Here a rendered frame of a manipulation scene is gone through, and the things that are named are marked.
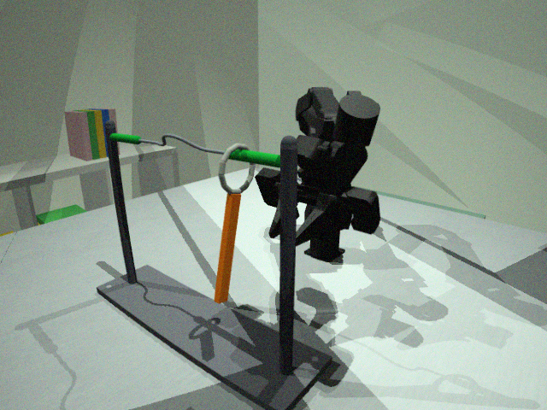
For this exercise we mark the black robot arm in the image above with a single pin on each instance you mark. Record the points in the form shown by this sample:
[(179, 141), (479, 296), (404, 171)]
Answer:
[(335, 131)]

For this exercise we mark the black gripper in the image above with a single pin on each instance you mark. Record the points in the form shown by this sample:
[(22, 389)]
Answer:
[(331, 208)]

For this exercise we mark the grey loop with orange handle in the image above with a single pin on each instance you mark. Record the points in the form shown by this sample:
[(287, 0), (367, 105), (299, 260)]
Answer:
[(229, 227)]

